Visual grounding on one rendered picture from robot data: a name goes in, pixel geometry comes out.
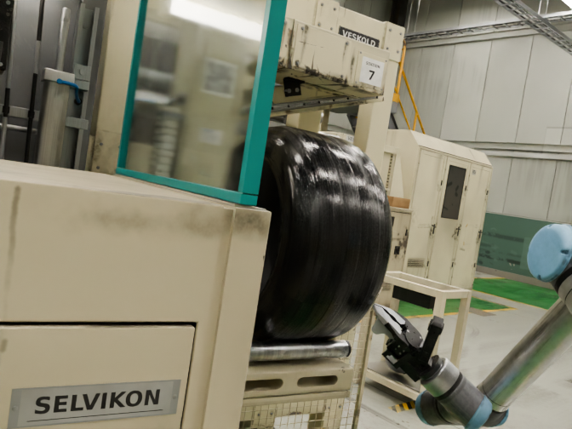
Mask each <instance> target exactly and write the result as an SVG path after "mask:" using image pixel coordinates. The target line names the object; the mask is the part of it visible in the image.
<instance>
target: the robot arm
mask: <svg viewBox="0 0 572 429"><path fill-rule="evenodd" d="M527 261H528V267H529V271H530V273H531V274H532V275H533V276H534V277H535V278H536V279H538V280H541V281H542V282H544V283H547V282H549V283H550V284H551V285H552V286H553V288H554V289H555V291H556V292H557V294H558V296H559V299H558V300H557V301H556V302H555V303H554V304H553V305H552V306H551V307H550V309H549V310H548V311H547V312H546V313H545V314H544V315H543V316H542V317H541V318H540V320H539V321H538V322H537V323H536V324H535V325H534V326H533V327H532V328H531V329H530V331H529V332H528V333H527V334H526V335H525V336H524V337H523V338H522V339H521V340H520V341H519V342H518V343H517V344H516V345H515V346H514V347H513V348H512V350H511V351H510V352H509V353H508V354H507V355H506V356H505V357H504V358H503V359H502V360H501V362H500V363H499V364H498V365H497V366H496V367H495V368H494V369H493V370H492V372H491V373H490V374H489V375H488V376H487V377H486V378H485V379H484V380H483V381H481V382H480V383H479V384H478V385H477V386H474V385H473V384H472V383H471V382H470V381H469V380H468V379H467V378H466V377H465V376H464V375H463V374H462V373H461V372H460V371H459V370H458V369H457V368H456V367H455V366H454V365H453V364H452V363H451V362H450V361H449V360H448V359H447V358H446V357H442V358H440V357H439V356H438V355H434V356H432V357H431V355H432V351H433V349H434V346H435V345H436V342H437V340H438V337H439V335H441V334H442V332H443V326H444V323H443V318H441V317H437V316H435V315H434V316H433V319H431V321H430V323H429V324H428V328H427V330H428V332H427V334H426V338H425V340H424V339H422V336H421V334H420V332H419V331H418V330H417V329H416V328H415V327H414V326H413V325H412V324H411V323H410V321H409V320H408V319H407V318H406V317H404V316H403V315H401V314H400V313H398V312H396V311H393V310H392V309H390V308H388V307H385V306H381V305H378V304H376V303H374V304H373V308H374V310H375V313H376V315H377V316H378V317H377V318H376V319H375V323H374V325H373V326H372V328H371V329H372V332H373V333H374V334H376V335H379V334H385V335H386V336H387V337H388V338H389V339H388V340H387V342H386V345H387V347H386V349H387V350H386V351H384V352H383V353H381V355H382V356H383V357H384V358H385V359H386V360H387V361H388V362H389V363H390V364H391V365H392V366H393V367H394V368H395V369H398V368H399V367H400V368H401V369H402V370H403V371H404V372H405V373H406V374H407V375H408V376H409V377H410V378H411V379H412V380H413V381H414V382H416V381H418V380H419V379H420V383H421V384H422V385H423V386H424V387H425V388H426V390H425V391H423V392H421V393H420V394H419V395H418V397H417V398H416V400H415V411H416V414H417V415H418V417H419V419H420V420H421V421H422V422H423V423H424V424H426V425H428V426H440V425H445V426H463V427H464V428H465V429H478V428H480V427H481V426H486V427H495V426H501V425H503V424H504V423H505V422H506V420H507V417H508V415H509V406H510V405H511V404H512V403H513V402H514V401H515V400H516V399H517V398H518V397H519V396H520V395H521V394H522V393H523V392H524V391H525V390H527V389H528V388H529V387H530V386H531V385H532V384H533V383H534V382H535V381H536V380H537V379H538V378H539V377H540V376H541V375H542V374H543V373H544V372H545V371H546V370H547V369H548V368H549V367H550V366H551V365H552V364H553V363H554V362H555V361H556V360H557V359H558V358H559V357H560V356H561V355H562V354H563V353H565V352H566V351H567V350H568V349H569V348H570V347H571V346H572V226H571V225H567V224H562V225H559V224H551V225H548V226H544V227H543V228H541V229H540V230H539V231H538V232H537V233H536V234H535V236H534V237H533V239H532V241H531V243H530V245H529V252H528V255H527ZM401 328H402V329H401ZM387 355H388V356H389V357H390V356H391V355H392V357H393V358H394V359H395V360H396V359H397V361H396V362H395V363H393V362H392V361H391V360H390V359H389V358H388V357H387Z"/></svg>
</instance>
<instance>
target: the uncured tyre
mask: <svg viewBox="0 0 572 429"><path fill-rule="evenodd" d="M256 196H258V199H257V204H256V206H255V207H258V208H262V209H266V210H267V211H270V212H272V216H271V221H270V227H269V233H268V239H267V245H266V255H265V260H264V266H263V272H262V278H261V283H260V294H259V299H258V306H257V311H256V317H255V327H254V333H253V339H252V340H257V341H288V340H331V339H333V338H335V337H337V336H340V335H343V334H344V333H346V332H348V331H349V330H351V329H352V328H353V327H355V326H356V325H357V324H358V323H359V322H360V321H361V320H362V318H363V317H364V316H365V314H366V313H367V312H368V310H369V308H370V307H371V306H372V304H373V302H374V300H375V297H376V296H377V295H378V293H379V291H380V287H381V285H382V284H383V281H384V279H385V276H386V271H387V268H388V265H389V260H390V256H391V250H392V215H391V209H390V204H389V201H388V197H387V195H386V189H385V187H384V184H383V181H382V179H381V177H380V174H379V172H378V170H377V168H376V167H375V165H374V163H373V162H372V160H371V159H370V158H369V156H368V155H367V154H366V153H365V152H364V151H362V150H361V149H360V148H358V147H357V146H355V145H353V144H352V143H351V142H349V141H347V140H344V139H341V138H339V137H335V136H331V135H327V134H320V133H316V132H312V131H308V130H304V129H298V128H293V127H290V126H276V127H268V133H267V138H266V149H265V155H264V161H263V167H262V172H261V178H260V189H259V195H256Z"/></svg>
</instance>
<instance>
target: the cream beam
mask: <svg viewBox="0 0 572 429"><path fill-rule="evenodd" d="M364 56H365V57H368V58H370V59H373V60H378V61H380V62H383V63H385V65H384V71H383V76H382V81H381V86H380V87H377V86H374V85H371V84H367V83H363V82H359V78H360V72H361V67H362V62H363V57H364ZM389 59H390V52H388V51H386V50H384V49H379V48H376V47H374V46H371V45H368V44H366V43H362V42H359V41H357V40H354V39H351V38H349V37H344V36H342V35H340V34H337V33H334V32H331V31H327V30H324V29H322V28H319V27H317V26H313V25H310V24H307V23H305V22H302V21H299V20H296V19H293V18H290V17H288V16H285V21H284V26H283V36H282V42H281V48H280V54H279V60H278V65H277V76H276V82H275V83H278V84H281V85H283V79H284V78H285V77H292V78H296V79H300V80H302V81H305V83H304V84H306V85H310V86H313V87H316V88H320V89H325V90H328V91H331V92H335V93H338V94H343V95H347V96H351V97H353V98H357V99H360V98H365V97H374V96H382V95H384V90H385V85H386V75H387V70H388V64H389Z"/></svg>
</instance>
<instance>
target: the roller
mask: <svg viewBox="0 0 572 429"><path fill-rule="evenodd" d="M351 351H352V347H351V344H350V342H349V341H348V340H288V341H252V344H251V350H250V355H249V362H253V361H273V360H294V359H314V358H347V357H349V356H350V354H351Z"/></svg>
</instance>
